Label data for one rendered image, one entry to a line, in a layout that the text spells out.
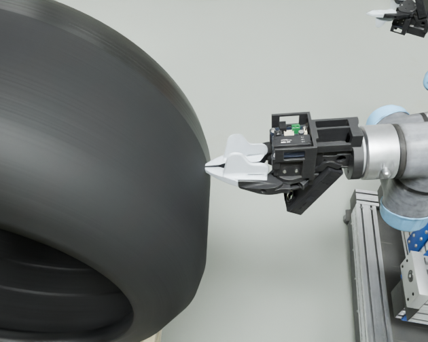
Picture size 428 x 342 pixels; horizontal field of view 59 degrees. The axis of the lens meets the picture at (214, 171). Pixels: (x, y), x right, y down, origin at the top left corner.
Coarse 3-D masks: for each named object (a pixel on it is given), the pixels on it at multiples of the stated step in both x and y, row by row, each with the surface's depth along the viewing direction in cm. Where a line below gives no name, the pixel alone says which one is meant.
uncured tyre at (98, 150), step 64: (0, 0) 41; (0, 64) 35; (64, 64) 38; (128, 64) 45; (0, 128) 32; (64, 128) 34; (128, 128) 40; (192, 128) 52; (0, 192) 32; (64, 192) 34; (128, 192) 37; (192, 192) 47; (0, 256) 77; (64, 256) 82; (128, 256) 40; (192, 256) 46; (0, 320) 70; (64, 320) 73; (128, 320) 55
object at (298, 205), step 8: (328, 168) 52; (320, 176) 53; (328, 176) 53; (336, 176) 53; (320, 184) 54; (328, 184) 54; (296, 192) 58; (304, 192) 56; (312, 192) 55; (320, 192) 55; (288, 200) 59; (296, 200) 57; (304, 200) 57; (312, 200) 56; (288, 208) 59; (296, 208) 58; (304, 208) 58
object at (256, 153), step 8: (232, 136) 53; (240, 136) 53; (232, 144) 54; (240, 144) 54; (248, 144) 54; (256, 144) 54; (224, 152) 55; (232, 152) 55; (240, 152) 55; (248, 152) 55; (256, 152) 55; (264, 152) 55; (216, 160) 56; (224, 160) 55; (256, 160) 55; (264, 160) 56
